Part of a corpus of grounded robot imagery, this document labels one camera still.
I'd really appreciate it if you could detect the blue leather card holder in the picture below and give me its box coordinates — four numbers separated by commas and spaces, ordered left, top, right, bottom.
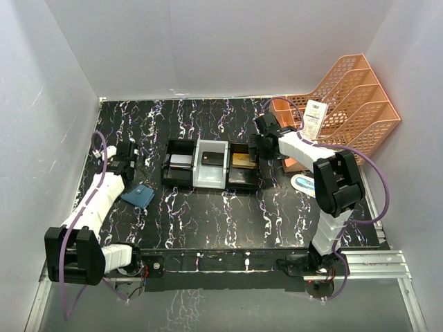
120, 184, 154, 210

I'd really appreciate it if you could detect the packaged nail clipper blister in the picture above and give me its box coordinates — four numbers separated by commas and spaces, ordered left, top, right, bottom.
291, 174, 316, 198

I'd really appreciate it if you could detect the three-compartment black white tray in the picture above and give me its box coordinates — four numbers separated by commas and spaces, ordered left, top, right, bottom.
161, 139, 260, 191

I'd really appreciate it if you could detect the orange mesh file organizer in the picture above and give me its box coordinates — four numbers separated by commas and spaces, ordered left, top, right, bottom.
270, 54, 401, 156

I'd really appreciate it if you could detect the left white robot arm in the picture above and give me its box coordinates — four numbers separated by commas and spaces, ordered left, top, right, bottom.
44, 142, 143, 286

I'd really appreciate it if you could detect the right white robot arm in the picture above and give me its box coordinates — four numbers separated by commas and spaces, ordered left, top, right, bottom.
248, 113, 365, 272

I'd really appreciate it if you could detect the gold credit card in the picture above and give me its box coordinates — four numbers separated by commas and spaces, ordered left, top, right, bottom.
232, 153, 257, 169

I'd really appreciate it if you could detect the black credit card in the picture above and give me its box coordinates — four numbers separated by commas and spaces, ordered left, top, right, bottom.
201, 151, 224, 167

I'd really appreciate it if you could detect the white credit card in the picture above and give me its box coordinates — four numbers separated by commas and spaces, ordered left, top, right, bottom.
170, 154, 193, 169

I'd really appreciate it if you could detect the white paper receipt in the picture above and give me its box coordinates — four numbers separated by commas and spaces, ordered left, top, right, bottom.
302, 100, 328, 140

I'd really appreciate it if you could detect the aluminium frame rail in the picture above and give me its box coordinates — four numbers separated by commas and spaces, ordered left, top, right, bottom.
26, 250, 426, 331

